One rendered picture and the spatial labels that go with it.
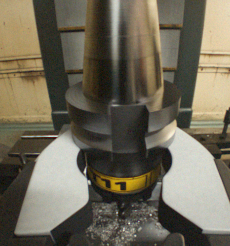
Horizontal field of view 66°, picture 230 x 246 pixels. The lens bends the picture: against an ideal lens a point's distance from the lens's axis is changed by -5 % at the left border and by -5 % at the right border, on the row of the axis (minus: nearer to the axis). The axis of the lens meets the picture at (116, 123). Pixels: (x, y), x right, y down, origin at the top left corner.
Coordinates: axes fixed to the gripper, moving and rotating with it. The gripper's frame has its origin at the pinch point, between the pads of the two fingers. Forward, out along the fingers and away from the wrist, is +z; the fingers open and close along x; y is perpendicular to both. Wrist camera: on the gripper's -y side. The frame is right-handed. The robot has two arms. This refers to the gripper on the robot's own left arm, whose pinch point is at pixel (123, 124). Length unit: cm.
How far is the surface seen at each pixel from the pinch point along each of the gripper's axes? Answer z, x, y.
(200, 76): 105, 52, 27
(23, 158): 14.0, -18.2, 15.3
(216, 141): 29.1, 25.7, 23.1
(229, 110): 37, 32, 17
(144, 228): 9.0, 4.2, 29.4
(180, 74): 70, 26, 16
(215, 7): 106, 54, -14
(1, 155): 58, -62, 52
